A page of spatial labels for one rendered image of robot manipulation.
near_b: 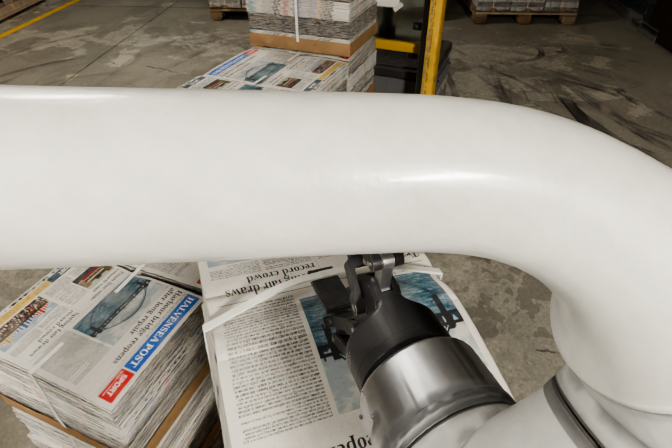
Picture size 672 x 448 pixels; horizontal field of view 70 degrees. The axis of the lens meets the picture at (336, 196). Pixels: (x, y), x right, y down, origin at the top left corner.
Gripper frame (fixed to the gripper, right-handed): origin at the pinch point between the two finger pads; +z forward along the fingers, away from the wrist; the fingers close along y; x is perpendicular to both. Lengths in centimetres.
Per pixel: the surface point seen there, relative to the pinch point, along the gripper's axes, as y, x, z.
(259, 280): 10.8, -6.3, 5.7
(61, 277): 44, -43, 60
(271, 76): 16, 17, 102
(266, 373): 11.9, -8.3, -7.0
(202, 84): 16, -4, 101
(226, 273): 11.1, -9.8, 8.6
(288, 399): 12.8, -6.8, -9.9
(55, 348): 45, -42, 39
